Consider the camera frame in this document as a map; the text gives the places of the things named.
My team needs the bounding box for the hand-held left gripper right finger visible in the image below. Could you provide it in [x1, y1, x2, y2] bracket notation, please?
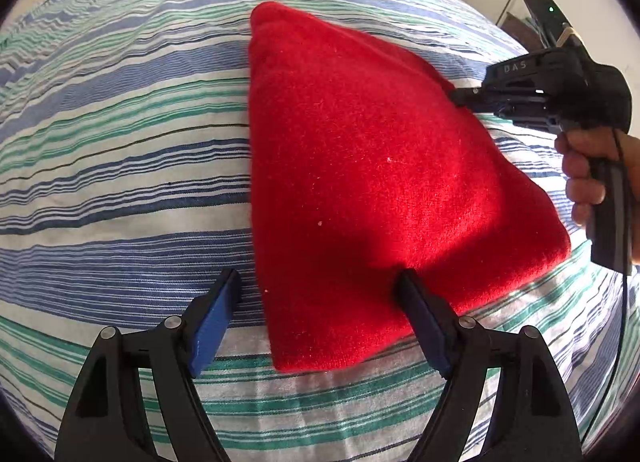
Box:
[396, 268, 583, 462]

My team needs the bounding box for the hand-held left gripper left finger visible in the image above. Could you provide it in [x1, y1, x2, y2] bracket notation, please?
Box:
[54, 268, 243, 462]

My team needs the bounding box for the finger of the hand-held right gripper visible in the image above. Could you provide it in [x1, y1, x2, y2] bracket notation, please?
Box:
[450, 85, 551, 124]

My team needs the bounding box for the red towel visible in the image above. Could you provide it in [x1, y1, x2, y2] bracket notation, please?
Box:
[248, 1, 572, 374]

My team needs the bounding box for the person's right hand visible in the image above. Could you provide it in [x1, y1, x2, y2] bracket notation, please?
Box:
[554, 128, 640, 265]

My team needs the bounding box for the striped bed cover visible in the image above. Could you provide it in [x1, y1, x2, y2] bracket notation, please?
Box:
[0, 0, 640, 462]

